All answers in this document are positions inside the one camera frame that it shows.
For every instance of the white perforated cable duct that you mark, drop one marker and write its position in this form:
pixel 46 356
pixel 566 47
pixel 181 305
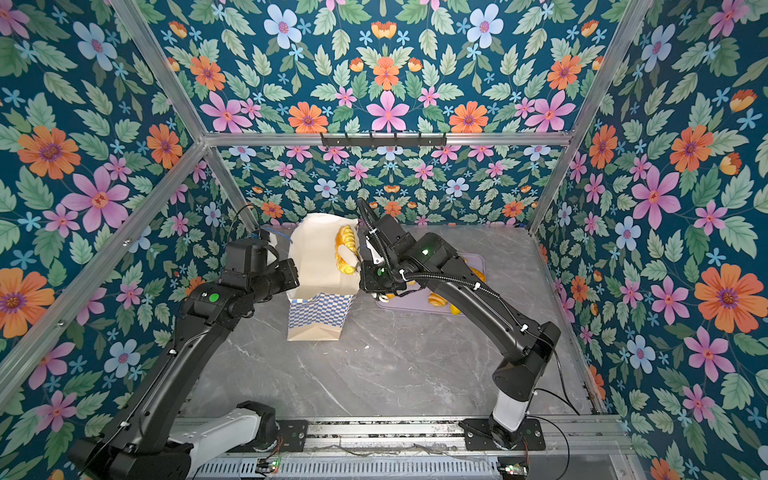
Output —
pixel 420 467

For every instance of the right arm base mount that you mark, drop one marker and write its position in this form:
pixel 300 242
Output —
pixel 486 435

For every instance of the lavender plastic tray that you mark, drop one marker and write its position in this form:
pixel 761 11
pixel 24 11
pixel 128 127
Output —
pixel 415 300

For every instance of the oval golden bread bun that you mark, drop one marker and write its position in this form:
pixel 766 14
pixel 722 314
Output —
pixel 479 274

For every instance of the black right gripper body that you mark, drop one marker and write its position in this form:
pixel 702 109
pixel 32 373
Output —
pixel 381 278

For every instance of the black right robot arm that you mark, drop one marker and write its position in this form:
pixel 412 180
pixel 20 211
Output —
pixel 526 345

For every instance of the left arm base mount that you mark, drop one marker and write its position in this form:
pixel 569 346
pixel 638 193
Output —
pixel 282 435

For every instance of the wide striped bread roll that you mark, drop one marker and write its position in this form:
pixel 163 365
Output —
pixel 436 300

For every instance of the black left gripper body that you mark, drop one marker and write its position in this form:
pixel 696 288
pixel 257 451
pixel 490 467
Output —
pixel 274 278

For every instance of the black hook rail bracket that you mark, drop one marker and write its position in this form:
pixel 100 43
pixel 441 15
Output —
pixel 371 140

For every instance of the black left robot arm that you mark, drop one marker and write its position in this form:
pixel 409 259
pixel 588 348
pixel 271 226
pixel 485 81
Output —
pixel 138 443

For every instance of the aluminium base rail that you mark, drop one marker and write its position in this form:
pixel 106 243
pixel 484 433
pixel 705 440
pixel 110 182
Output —
pixel 591 435

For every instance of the long narrow striped bread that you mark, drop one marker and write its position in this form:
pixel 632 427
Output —
pixel 346 250

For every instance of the checkered paper bread bag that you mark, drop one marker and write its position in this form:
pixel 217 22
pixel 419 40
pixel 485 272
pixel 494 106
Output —
pixel 319 306

